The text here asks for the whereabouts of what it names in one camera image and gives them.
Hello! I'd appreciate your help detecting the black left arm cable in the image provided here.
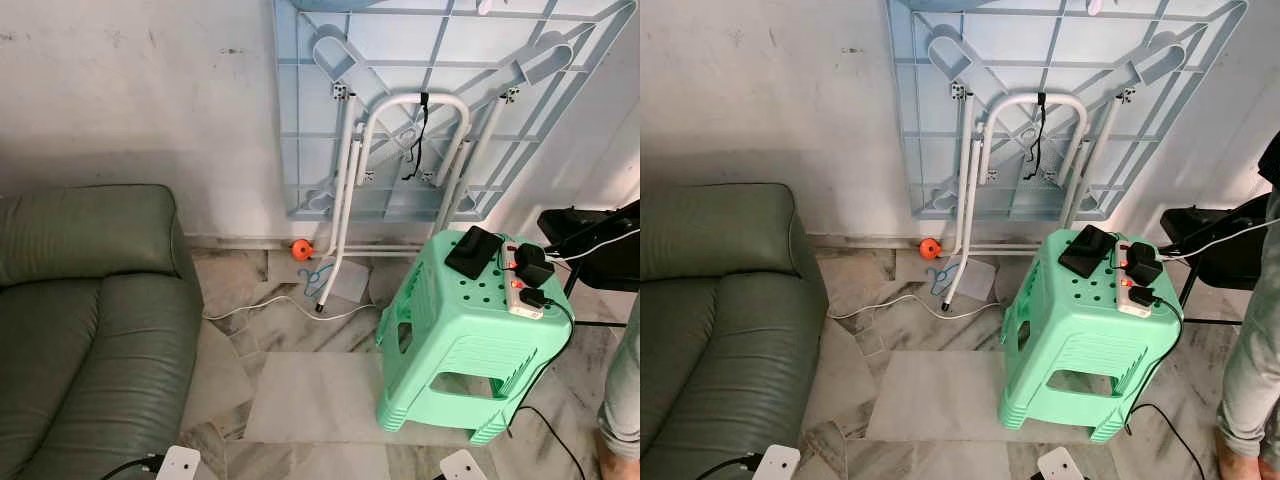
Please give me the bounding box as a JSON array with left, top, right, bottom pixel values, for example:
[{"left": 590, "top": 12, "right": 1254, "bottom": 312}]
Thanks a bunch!
[
  {"left": 694, "top": 454, "right": 763, "bottom": 480},
  {"left": 99, "top": 454, "right": 166, "bottom": 480}
]

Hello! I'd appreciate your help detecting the white power strip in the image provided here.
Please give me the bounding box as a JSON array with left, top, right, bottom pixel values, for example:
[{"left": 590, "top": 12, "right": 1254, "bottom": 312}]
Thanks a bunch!
[
  {"left": 1117, "top": 240, "right": 1157, "bottom": 319},
  {"left": 499, "top": 240, "right": 547, "bottom": 320}
]

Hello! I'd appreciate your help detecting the person in grey trousers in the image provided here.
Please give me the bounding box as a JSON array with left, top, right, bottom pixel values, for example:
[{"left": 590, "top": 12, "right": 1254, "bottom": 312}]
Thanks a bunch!
[
  {"left": 597, "top": 298, "right": 641, "bottom": 480},
  {"left": 1214, "top": 130, "right": 1280, "bottom": 479}
]

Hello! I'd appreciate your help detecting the white tubular table leg frame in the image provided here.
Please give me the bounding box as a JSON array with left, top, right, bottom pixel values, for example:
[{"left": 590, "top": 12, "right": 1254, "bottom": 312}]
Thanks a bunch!
[
  {"left": 315, "top": 88, "right": 522, "bottom": 314},
  {"left": 939, "top": 88, "right": 1137, "bottom": 313}
]

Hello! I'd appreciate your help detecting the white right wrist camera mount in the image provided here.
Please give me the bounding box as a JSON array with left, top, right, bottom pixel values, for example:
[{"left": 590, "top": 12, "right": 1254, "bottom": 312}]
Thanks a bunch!
[
  {"left": 439, "top": 449, "right": 489, "bottom": 480},
  {"left": 1036, "top": 446, "right": 1087, "bottom": 480}
]

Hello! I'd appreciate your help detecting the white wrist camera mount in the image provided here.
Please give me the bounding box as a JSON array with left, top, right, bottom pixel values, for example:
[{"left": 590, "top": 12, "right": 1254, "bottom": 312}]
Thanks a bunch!
[
  {"left": 1036, "top": 446, "right": 1087, "bottom": 480},
  {"left": 752, "top": 444, "right": 802, "bottom": 480},
  {"left": 155, "top": 445, "right": 202, "bottom": 480},
  {"left": 439, "top": 449, "right": 489, "bottom": 480}
]

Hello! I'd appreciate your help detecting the clear plastic sheet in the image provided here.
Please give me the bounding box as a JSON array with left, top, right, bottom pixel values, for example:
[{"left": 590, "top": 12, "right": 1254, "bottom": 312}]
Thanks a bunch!
[
  {"left": 324, "top": 260, "right": 374, "bottom": 302},
  {"left": 950, "top": 260, "right": 998, "bottom": 301}
]

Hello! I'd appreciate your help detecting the thin white floor cable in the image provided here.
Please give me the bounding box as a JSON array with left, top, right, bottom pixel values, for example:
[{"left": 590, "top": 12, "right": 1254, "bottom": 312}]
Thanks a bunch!
[
  {"left": 204, "top": 294, "right": 382, "bottom": 324},
  {"left": 829, "top": 293, "right": 1002, "bottom": 322}
]

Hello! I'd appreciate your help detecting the black metal furniture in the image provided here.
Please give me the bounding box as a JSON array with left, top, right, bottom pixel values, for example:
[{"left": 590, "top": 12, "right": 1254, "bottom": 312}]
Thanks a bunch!
[
  {"left": 1159, "top": 193, "right": 1278, "bottom": 325},
  {"left": 537, "top": 200, "right": 641, "bottom": 295}
]

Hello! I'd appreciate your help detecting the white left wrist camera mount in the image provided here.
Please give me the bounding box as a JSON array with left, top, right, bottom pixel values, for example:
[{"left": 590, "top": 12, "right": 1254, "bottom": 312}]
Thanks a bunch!
[
  {"left": 155, "top": 445, "right": 202, "bottom": 480},
  {"left": 752, "top": 444, "right": 802, "bottom": 480}
]

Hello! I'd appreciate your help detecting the light blue folding table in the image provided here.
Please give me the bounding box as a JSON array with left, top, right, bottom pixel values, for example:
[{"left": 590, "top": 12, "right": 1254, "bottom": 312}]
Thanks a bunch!
[
  {"left": 885, "top": 0, "right": 1250, "bottom": 223},
  {"left": 272, "top": 0, "right": 639, "bottom": 223}
]

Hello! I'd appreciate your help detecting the green leather sofa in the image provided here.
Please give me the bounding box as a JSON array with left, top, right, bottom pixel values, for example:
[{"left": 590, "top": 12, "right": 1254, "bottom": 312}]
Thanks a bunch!
[
  {"left": 0, "top": 184, "right": 207, "bottom": 480},
  {"left": 640, "top": 183, "right": 830, "bottom": 480}
]

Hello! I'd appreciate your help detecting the white power strip cord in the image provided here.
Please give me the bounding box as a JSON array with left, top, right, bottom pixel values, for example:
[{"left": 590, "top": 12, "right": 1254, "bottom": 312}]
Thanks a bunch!
[
  {"left": 1160, "top": 217, "right": 1273, "bottom": 263},
  {"left": 549, "top": 227, "right": 641, "bottom": 264}
]

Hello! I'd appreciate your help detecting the mint green plastic stool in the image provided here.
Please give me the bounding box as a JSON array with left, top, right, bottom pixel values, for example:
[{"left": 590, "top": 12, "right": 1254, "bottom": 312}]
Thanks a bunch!
[
  {"left": 998, "top": 228, "right": 1185, "bottom": 444},
  {"left": 375, "top": 228, "right": 577, "bottom": 447}
]

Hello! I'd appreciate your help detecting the large black power adapter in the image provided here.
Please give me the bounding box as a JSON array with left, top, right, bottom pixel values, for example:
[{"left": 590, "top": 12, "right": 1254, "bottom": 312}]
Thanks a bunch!
[
  {"left": 1126, "top": 245, "right": 1165, "bottom": 289},
  {"left": 514, "top": 245, "right": 554, "bottom": 290}
]

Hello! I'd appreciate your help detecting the black charger box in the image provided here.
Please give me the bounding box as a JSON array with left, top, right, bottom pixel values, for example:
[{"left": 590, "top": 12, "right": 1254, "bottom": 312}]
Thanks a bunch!
[
  {"left": 445, "top": 226, "right": 505, "bottom": 282},
  {"left": 1059, "top": 225, "right": 1119, "bottom": 282}
]

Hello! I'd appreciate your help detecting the black floor cable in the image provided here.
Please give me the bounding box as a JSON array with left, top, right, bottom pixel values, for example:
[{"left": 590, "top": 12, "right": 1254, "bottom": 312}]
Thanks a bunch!
[
  {"left": 1124, "top": 402, "right": 1207, "bottom": 480},
  {"left": 508, "top": 404, "right": 587, "bottom": 480}
]

